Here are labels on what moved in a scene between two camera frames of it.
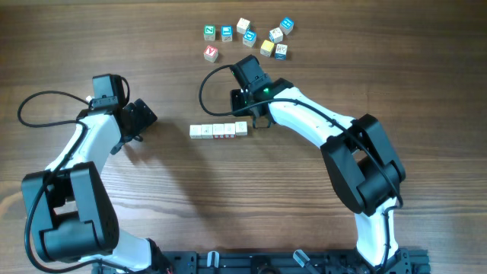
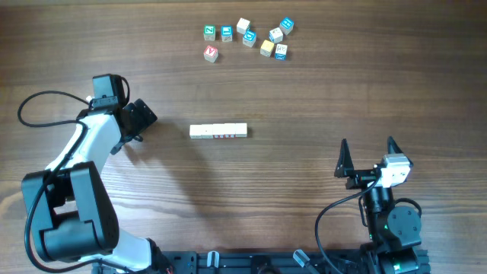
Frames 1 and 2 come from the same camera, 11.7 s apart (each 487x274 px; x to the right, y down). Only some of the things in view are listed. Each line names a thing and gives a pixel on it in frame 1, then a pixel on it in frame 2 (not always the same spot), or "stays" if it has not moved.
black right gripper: x=237 y=108 to x=345 y=169
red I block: x=229 y=131 stays
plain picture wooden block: x=241 y=129 stays
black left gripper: x=144 y=117 stays
